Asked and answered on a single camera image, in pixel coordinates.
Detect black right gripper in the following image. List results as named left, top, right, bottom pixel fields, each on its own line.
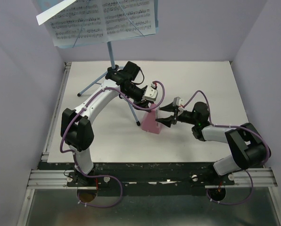
left=156, top=102, right=198, bottom=128

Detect clear metronome cover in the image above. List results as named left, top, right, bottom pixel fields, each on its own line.
left=155, top=107, right=163, bottom=128

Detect pink metronome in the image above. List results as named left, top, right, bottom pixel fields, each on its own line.
left=140, top=107, right=163, bottom=134

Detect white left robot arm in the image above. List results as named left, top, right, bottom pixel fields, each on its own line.
left=60, top=61, right=158, bottom=186

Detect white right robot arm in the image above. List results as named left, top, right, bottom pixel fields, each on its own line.
left=156, top=102, right=271, bottom=185

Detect blue music stand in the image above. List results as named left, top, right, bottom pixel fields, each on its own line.
left=40, top=0, right=160, bottom=127

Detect sheet music pages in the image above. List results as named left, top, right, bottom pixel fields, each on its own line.
left=33, top=0, right=158, bottom=48

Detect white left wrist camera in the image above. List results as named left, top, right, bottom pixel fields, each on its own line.
left=142, top=82, right=158, bottom=102

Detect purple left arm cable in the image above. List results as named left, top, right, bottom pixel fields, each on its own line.
left=59, top=80, right=166, bottom=208

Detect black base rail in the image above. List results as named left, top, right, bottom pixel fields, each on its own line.
left=38, top=162, right=269, bottom=197

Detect aluminium frame rail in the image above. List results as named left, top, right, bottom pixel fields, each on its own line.
left=17, top=62, right=72, bottom=226

